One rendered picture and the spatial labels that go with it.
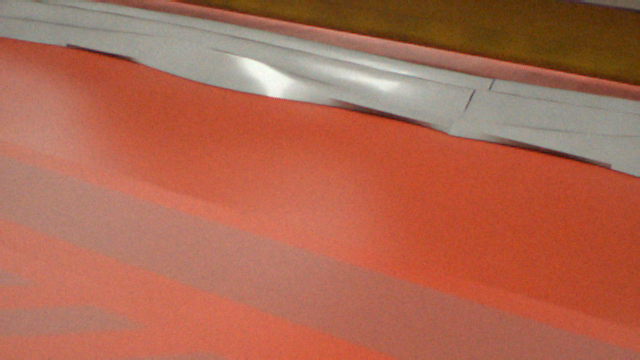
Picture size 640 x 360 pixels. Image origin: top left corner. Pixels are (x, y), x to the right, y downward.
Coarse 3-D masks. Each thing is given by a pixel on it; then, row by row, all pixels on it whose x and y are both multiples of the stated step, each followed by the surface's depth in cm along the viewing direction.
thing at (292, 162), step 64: (128, 0) 35; (0, 64) 19; (64, 64) 19; (128, 64) 20; (448, 64) 28; (512, 64) 30; (0, 128) 13; (64, 128) 14; (128, 128) 14; (192, 128) 15; (256, 128) 16; (320, 128) 16; (384, 128) 17; (192, 192) 12; (256, 192) 12; (320, 192) 12
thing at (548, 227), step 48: (624, 96) 26; (480, 144) 17; (384, 192) 13; (432, 192) 13; (480, 192) 13; (528, 192) 14; (576, 192) 14; (624, 192) 14; (336, 240) 10; (384, 240) 11; (432, 240) 11; (480, 240) 11; (528, 240) 11; (576, 240) 12; (624, 240) 12; (528, 288) 10; (576, 288) 10; (624, 288) 10
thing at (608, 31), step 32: (352, 0) 28; (384, 0) 28; (416, 0) 27; (448, 0) 27; (480, 0) 26; (512, 0) 26; (544, 0) 25; (512, 32) 26; (544, 32) 25; (576, 32) 25; (608, 32) 24
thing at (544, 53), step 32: (192, 0) 31; (224, 0) 31; (256, 0) 30; (288, 0) 29; (320, 0) 29; (352, 32) 29; (384, 32) 28; (416, 32) 27; (448, 32) 27; (480, 32) 26; (544, 64) 26; (576, 64) 25; (608, 64) 25
